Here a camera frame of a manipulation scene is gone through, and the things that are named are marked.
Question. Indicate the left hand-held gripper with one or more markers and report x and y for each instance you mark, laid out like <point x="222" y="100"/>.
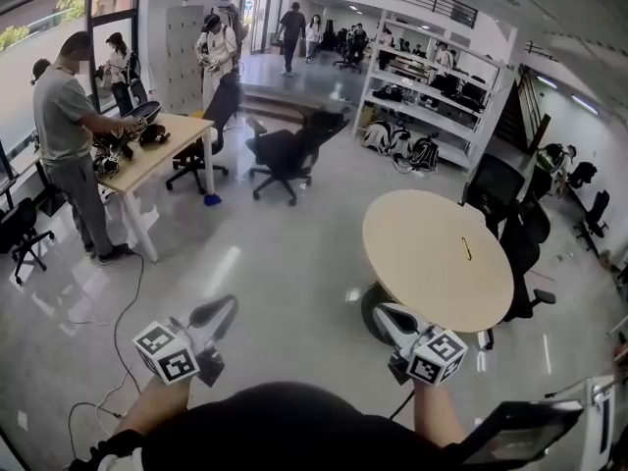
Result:
<point x="167" y="353"/>

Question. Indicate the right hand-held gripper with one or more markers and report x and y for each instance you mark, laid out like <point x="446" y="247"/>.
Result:
<point x="436" y="358"/>

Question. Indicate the yellow utility knife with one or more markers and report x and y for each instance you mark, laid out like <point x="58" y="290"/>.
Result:
<point x="466" y="248"/>

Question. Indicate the person's left forearm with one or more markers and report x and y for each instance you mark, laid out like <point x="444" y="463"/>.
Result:
<point x="157" y="405"/>

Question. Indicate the person's right forearm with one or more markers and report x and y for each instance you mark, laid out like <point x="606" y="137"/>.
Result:
<point x="436" y="415"/>

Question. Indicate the round wooden table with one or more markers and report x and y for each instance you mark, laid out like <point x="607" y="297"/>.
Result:
<point x="432" y="263"/>

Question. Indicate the blue floor object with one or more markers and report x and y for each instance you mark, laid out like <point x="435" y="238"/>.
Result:
<point x="212" y="200"/>

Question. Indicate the person's black shirt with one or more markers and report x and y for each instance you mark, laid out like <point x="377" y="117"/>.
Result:
<point x="294" y="430"/>

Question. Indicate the black office chair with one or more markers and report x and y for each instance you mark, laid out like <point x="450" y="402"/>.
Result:
<point x="522" y="248"/>
<point x="596" y="214"/>
<point x="284" y="152"/>
<point x="221" y="111"/>
<point x="495" y="182"/>
<point x="22" y="228"/>

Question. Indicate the black flat panel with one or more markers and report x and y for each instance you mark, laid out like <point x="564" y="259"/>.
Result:
<point x="520" y="430"/>

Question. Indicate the black and white backpack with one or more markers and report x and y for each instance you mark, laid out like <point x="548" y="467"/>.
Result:
<point x="425" y="154"/>
<point x="401" y="139"/>
<point x="377" y="136"/>

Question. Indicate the rectangular wooden desk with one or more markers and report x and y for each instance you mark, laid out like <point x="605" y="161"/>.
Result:
<point x="167" y="152"/>

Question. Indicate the black pouch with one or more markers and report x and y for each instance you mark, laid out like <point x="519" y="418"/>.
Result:
<point x="153" y="135"/>

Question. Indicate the black and white gear bundle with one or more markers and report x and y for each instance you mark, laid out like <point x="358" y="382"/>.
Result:
<point x="110" y="152"/>

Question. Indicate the black round case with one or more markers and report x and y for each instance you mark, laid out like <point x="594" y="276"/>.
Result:
<point x="142" y="112"/>

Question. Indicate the white shelf rack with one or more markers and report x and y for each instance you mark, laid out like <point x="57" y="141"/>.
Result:
<point x="427" y="86"/>

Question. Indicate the dark staircase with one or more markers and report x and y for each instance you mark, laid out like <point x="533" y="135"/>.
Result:
<point x="520" y="116"/>

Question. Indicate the grey locker cabinet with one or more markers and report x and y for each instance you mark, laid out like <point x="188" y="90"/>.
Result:
<point x="184" y="57"/>

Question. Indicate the white frame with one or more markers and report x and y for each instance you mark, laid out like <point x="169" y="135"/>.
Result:
<point x="601" y="420"/>

